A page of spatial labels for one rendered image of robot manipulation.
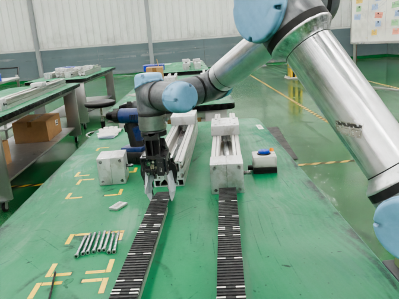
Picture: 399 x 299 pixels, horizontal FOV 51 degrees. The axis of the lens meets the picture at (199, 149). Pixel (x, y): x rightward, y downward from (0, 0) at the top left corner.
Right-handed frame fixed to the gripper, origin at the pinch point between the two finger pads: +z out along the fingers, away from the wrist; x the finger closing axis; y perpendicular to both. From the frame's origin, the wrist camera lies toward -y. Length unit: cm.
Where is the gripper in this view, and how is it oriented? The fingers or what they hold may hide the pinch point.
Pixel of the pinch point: (161, 196)
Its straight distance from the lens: 121.9
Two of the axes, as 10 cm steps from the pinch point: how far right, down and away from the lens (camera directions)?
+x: 10.0, -0.6, -0.7
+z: 0.7, 9.6, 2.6
